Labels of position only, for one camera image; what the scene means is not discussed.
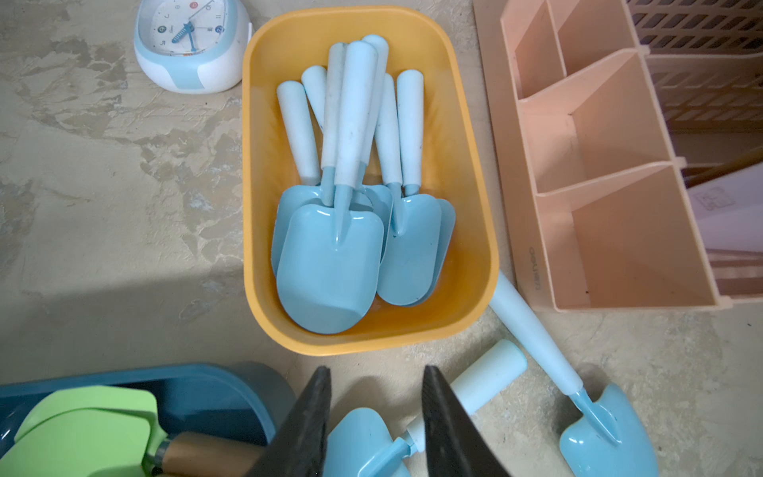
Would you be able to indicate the yellow storage box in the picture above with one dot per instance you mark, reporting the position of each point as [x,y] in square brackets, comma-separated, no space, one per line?
[281,50]

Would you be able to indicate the dark teal storage box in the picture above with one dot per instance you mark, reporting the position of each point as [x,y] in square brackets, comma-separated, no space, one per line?
[246,402]

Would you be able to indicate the blue shovel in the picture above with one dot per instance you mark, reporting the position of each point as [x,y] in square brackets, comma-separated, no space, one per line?
[314,81]
[411,240]
[610,438]
[361,444]
[410,87]
[329,267]
[298,124]
[378,197]

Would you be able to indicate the pink plastic file organizer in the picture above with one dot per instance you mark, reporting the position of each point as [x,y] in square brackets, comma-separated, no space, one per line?
[596,209]

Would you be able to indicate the green shovel wooden handle hidden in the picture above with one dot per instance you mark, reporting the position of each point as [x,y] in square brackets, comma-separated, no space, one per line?
[113,431]

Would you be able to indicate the blue shovel diagonal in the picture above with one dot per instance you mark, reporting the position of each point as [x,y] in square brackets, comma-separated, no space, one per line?
[337,54]

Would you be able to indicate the small white alarm clock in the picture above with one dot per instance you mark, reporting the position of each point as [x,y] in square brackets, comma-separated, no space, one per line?
[192,47]

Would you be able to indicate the pink file folder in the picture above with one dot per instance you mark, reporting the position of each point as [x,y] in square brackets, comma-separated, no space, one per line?
[728,211]

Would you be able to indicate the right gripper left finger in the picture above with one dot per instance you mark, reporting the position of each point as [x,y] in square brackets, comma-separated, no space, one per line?
[300,446]

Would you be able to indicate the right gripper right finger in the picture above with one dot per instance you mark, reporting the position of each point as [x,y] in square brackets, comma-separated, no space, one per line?
[454,447]

